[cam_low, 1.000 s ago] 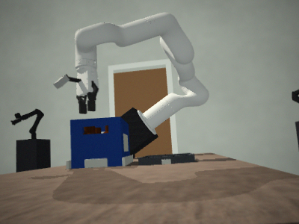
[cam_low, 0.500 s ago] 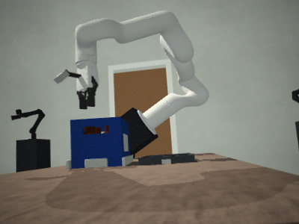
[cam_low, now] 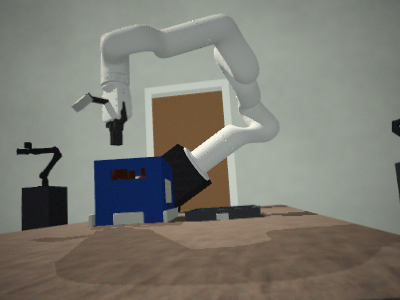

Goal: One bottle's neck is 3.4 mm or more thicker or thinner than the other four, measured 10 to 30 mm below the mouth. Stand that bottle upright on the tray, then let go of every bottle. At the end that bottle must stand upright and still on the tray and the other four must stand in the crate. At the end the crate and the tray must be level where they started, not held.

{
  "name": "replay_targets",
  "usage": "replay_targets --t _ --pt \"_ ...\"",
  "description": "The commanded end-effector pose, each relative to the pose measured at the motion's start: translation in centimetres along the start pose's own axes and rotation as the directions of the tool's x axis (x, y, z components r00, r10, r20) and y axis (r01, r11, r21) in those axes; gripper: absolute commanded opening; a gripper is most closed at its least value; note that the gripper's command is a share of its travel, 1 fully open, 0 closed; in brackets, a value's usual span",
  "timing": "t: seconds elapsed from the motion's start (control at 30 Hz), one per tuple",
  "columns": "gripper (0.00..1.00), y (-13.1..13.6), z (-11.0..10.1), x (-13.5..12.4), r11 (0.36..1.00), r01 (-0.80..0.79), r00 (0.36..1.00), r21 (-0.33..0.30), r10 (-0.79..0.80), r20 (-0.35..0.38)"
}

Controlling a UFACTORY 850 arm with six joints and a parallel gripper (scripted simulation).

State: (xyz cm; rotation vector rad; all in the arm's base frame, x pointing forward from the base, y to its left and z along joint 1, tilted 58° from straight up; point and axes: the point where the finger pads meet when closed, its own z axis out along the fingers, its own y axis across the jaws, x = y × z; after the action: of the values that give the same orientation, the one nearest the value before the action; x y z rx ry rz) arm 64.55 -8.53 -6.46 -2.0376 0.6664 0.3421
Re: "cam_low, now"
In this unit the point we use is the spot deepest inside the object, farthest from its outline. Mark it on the blue crate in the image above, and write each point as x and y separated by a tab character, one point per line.
151	195

